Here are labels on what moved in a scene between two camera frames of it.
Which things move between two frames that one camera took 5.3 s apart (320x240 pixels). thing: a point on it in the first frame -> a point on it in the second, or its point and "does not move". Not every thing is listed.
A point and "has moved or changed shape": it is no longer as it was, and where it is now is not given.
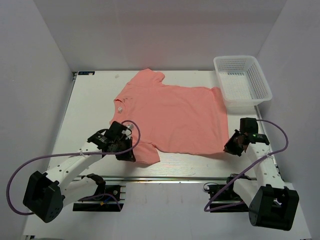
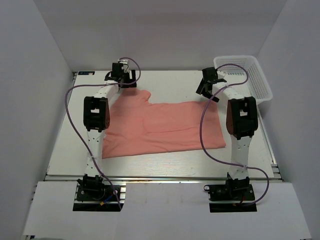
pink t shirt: [175, 119] has moved or changed shape
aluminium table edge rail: [158, 179] does not move
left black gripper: [126, 152] -> [127, 81]
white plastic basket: [243, 83] does not move
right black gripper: [233, 145] -> [206, 85]
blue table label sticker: [86, 73] does not move
